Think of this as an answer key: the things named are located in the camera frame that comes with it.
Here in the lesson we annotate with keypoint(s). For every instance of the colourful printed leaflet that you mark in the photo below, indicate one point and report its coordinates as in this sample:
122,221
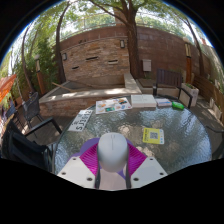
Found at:
113,105

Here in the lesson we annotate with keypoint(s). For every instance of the black wall lamp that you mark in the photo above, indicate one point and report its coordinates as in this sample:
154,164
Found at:
122,43
64,56

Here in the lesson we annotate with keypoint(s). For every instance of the wooden lamp post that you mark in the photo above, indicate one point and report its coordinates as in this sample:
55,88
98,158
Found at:
188,66
40,78

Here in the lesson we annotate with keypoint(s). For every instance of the dark slatted garden chair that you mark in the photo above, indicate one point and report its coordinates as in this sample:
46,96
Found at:
170,78

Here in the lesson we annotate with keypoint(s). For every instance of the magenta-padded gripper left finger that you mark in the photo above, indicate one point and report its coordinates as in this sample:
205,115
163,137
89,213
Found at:
76,171

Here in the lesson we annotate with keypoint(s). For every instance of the large tree trunk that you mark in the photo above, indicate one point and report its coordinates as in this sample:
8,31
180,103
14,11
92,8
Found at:
133,50

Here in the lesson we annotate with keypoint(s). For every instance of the white licence plate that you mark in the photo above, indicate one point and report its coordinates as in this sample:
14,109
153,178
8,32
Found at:
80,120

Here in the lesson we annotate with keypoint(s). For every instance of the small white blue booklet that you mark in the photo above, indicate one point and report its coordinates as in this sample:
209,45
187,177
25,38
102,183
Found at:
163,102

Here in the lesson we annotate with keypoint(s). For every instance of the white computer mouse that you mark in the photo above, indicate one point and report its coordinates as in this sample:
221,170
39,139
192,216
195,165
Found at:
113,151

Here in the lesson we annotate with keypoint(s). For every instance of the white wall utility box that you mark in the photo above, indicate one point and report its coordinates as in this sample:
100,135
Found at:
147,65

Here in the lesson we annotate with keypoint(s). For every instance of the green small packet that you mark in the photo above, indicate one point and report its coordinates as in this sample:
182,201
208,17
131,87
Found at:
178,105

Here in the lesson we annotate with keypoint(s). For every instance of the purple paw-shaped mouse pad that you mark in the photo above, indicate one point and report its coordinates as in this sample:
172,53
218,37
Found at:
113,181

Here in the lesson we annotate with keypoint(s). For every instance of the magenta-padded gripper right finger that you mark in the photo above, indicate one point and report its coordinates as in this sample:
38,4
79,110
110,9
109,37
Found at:
148,170

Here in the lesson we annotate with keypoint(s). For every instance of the yellow printed card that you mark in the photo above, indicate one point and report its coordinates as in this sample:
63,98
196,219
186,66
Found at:
153,136

